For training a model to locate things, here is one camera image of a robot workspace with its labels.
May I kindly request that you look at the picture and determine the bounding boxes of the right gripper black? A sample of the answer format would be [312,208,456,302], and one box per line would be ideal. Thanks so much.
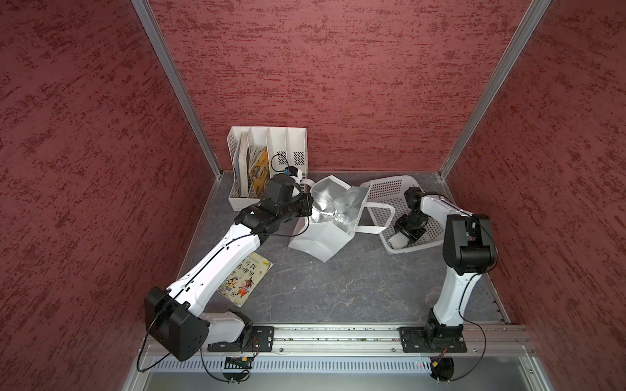
[394,210,428,244]

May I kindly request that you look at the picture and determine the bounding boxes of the white ice pack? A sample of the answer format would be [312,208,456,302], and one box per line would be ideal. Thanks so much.
[388,232,411,250]

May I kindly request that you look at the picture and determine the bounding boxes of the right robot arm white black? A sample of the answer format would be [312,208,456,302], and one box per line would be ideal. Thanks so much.
[389,187,498,350]

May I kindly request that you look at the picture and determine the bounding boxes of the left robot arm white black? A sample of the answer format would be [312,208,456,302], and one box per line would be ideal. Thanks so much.
[143,166,313,362]

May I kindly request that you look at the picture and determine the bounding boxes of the white perforated plastic basket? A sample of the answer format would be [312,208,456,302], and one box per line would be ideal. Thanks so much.
[360,175,457,255]

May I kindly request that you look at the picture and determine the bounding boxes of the yellow book in organizer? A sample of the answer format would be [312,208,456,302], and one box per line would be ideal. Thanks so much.
[248,148,270,198]

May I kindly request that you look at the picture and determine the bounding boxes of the white desktop file organizer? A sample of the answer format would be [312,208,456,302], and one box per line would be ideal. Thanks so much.
[228,126,309,211]

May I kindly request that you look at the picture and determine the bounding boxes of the white booklet in organizer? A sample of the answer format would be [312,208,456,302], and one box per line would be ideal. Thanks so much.
[234,131,249,198]

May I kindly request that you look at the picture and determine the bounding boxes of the colourful children's book on table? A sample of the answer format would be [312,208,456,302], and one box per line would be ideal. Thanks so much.
[218,253,273,307]

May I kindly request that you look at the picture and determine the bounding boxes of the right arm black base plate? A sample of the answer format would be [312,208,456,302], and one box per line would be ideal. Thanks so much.
[399,326,467,355]

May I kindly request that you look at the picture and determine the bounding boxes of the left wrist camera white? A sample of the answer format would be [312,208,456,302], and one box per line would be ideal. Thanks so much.
[284,166,304,183]

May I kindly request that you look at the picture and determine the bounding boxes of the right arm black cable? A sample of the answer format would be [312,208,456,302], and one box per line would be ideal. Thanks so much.
[429,273,489,383]

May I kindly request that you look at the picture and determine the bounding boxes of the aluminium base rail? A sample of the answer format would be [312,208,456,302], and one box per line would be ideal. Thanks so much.
[136,322,539,358]

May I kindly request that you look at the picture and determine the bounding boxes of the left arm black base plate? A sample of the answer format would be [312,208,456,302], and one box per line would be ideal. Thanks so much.
[206,326,276,354]

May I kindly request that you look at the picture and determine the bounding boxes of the right aluminium corner post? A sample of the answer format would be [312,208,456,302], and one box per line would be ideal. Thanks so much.
[439,0,551,179]

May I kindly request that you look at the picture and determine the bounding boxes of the aluminium corner post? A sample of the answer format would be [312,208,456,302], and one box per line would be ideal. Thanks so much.
[439,0,551,179]
[131,0,223,179]

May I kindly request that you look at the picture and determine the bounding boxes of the left aluminium corner post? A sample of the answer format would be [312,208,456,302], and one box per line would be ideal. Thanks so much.
[131,0,223,179]

